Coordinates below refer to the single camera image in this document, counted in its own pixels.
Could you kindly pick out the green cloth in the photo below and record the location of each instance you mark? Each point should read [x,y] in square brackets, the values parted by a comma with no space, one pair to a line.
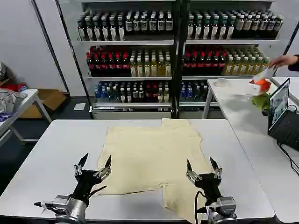
[260,101]

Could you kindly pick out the red fabric item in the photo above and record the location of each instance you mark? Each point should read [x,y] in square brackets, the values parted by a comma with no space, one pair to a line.
[14,87]

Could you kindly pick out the white paper sheet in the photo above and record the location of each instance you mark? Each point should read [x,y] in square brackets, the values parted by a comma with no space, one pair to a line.
[79,107]

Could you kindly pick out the orange white snack bag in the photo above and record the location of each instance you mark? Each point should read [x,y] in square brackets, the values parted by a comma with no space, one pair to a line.
[262,82]

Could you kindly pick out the white tape roll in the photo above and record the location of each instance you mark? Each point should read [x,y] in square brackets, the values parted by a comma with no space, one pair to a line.
[222,82]

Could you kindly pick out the grey cloth bundle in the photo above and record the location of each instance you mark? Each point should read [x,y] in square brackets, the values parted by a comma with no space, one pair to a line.
[10,99]

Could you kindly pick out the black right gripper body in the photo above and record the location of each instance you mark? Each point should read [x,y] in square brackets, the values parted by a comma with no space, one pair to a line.
[208,184]

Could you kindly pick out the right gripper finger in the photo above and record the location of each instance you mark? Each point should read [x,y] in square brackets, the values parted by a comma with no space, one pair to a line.
[191,173]
[216,168]

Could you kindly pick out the white side table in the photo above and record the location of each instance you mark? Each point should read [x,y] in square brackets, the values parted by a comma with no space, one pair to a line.
[238,112]

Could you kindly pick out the cardboard box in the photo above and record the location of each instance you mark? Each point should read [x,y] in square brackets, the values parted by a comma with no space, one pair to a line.
[50,100]

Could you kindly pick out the black laptop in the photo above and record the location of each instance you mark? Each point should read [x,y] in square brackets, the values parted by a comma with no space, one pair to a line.
[283,126]

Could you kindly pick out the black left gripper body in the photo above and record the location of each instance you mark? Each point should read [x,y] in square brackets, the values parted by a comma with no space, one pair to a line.
[87,179]

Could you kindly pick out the cream shirt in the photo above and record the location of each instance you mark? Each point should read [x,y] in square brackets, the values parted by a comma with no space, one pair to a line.
[149,158]

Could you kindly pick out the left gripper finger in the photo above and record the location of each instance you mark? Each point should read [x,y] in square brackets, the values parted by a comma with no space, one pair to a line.
[80,164]
[105,169]

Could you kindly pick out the shelf with bottles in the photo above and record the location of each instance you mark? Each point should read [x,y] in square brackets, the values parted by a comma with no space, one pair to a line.
[130,58]
[222,51]

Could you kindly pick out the grey cluttered table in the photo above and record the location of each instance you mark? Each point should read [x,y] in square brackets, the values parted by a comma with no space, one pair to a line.
[28,102]

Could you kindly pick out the person's hand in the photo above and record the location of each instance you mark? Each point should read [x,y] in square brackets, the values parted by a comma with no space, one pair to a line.
[279,61]

